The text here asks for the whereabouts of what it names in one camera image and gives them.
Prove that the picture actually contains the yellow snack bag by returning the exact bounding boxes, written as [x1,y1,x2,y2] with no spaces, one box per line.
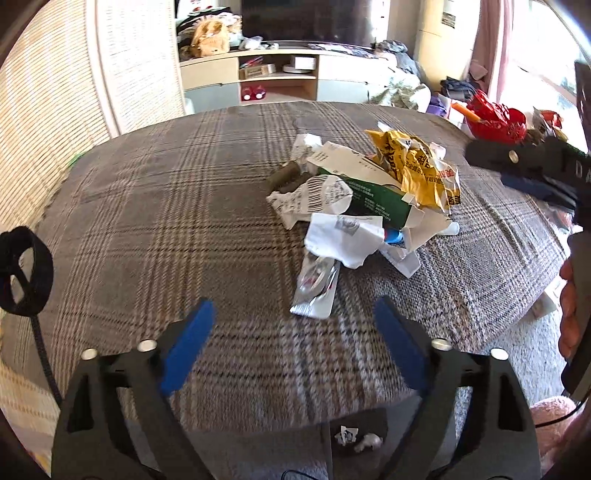
[366,130,461,213]

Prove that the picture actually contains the green white carton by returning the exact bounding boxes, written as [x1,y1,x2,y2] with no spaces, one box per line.
[307,142,426,230]

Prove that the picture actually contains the white paper sheet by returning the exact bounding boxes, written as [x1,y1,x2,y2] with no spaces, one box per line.
[304,213,385,269]

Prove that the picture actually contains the silver foil wrapper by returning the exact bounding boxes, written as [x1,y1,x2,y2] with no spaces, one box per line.
[290,250,341,320]

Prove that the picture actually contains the white receipt paper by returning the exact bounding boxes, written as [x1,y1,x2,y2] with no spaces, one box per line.
[266,175,353,230]

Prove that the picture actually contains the small white paper ball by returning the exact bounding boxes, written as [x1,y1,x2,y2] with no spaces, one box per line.
[290,133,322,163]

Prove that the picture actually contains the olive green batteries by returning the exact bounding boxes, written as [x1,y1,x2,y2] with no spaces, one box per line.
[266,161,312,194]

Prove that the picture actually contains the black trash bin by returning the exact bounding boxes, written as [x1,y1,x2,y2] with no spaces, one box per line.
[329,408,406,479]

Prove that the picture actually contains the person's right hand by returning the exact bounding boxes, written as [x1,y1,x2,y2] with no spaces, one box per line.
[558,258,580,359]

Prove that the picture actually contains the red fruit basket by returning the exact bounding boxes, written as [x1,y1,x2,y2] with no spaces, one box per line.
[467,90,527,145]

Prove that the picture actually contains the grey fluffy rug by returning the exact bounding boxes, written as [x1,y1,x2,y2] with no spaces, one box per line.
[484,308,574,407]

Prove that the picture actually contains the pink curtain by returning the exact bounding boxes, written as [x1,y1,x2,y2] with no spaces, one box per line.
[468,0,515,102]

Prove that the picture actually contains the beige standing air conditioner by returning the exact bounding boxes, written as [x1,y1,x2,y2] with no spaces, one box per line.
[414,0,481,91]

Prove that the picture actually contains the black flat television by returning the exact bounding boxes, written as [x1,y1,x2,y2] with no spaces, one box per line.
[240,0,387,46]

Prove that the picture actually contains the white wooden TV cabinet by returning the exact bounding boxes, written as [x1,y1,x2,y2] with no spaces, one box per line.
[180,48,394,112]

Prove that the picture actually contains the bamboo folding screen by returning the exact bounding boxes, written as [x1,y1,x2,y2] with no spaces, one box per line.
[1,1,185,230]

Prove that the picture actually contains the yellow plush toy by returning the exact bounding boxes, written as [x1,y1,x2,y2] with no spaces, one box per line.
[189,19,230,58]

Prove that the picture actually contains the orange handle tool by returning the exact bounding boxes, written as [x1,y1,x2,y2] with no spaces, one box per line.
[452,102,481,123]

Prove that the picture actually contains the black velcro strap cable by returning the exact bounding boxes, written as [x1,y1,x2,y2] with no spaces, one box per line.
[0,225,63,407]

